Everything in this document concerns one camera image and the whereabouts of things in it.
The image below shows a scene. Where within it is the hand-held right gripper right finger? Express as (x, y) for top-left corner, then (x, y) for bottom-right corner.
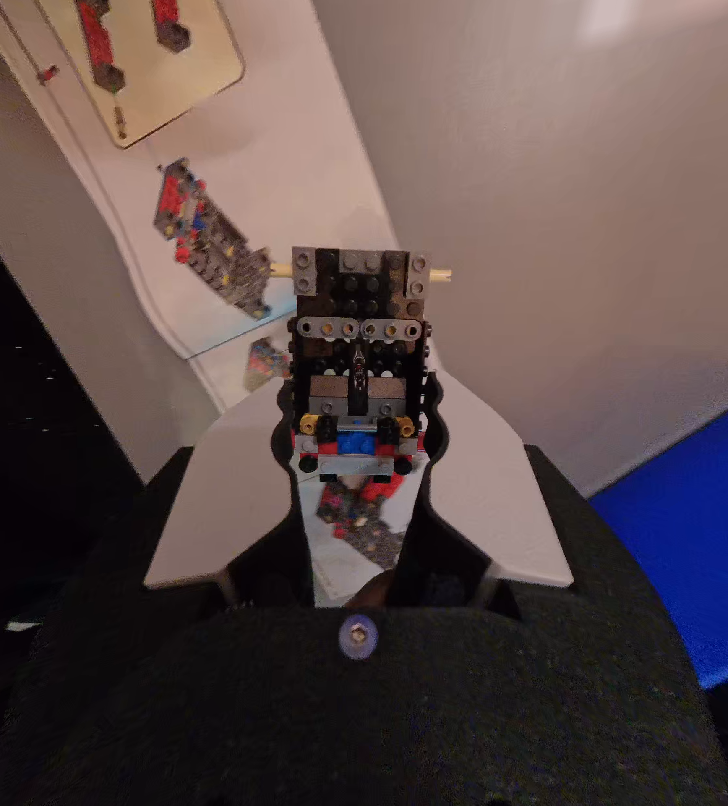
(394, 370), (574, 607)

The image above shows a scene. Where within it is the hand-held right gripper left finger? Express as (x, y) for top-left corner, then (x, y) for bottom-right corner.
(144, 377), (316, 607)

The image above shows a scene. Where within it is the black and red lego car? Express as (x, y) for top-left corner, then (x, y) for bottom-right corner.
(272, 247), (453, 487)

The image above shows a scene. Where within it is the white lego instruction booklet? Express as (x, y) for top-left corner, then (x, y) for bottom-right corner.
(0, 0), (446, 607)

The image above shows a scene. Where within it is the blue panel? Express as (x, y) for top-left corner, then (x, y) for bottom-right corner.
(589, 387), (728, 691)

